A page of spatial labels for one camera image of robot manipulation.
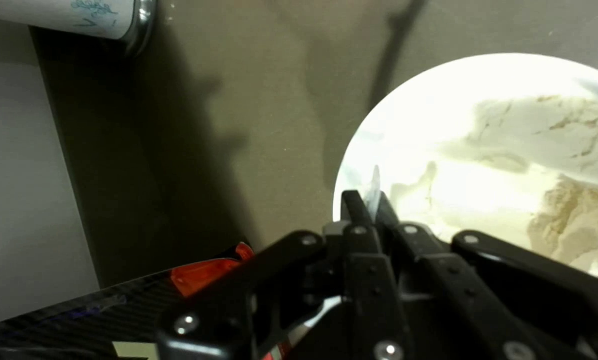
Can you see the white bowl with powder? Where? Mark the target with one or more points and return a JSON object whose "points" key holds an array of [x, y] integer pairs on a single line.
{"points": [[444, 132]]}

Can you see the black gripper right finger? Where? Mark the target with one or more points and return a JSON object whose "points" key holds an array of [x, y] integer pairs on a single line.
{"points": [[470, 300]]}

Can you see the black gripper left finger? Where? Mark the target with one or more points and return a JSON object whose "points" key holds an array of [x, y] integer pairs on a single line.
{"points": [[370, 292]]}

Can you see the black whey protein bag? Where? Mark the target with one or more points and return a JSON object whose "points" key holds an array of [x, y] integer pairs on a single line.
{"points": [[79, 320]]}

